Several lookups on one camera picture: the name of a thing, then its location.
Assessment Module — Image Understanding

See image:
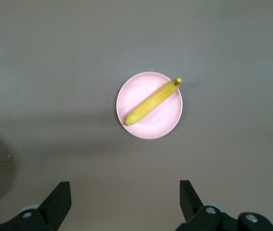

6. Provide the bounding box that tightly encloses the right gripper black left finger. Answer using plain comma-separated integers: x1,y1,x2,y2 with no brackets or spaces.
0,181,72,231

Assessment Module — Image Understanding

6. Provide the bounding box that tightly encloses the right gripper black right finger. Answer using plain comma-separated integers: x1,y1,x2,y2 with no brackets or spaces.
176,180,273,231

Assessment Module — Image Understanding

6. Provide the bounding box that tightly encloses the yellow banana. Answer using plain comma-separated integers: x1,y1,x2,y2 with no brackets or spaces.
124,77,183,126

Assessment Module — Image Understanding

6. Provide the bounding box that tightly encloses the pink round plate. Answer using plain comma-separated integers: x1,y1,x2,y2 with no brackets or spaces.
116,71,184,140

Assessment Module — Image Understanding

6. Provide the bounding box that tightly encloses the brown table mat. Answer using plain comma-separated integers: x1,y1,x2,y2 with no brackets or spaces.
0,0,273,231

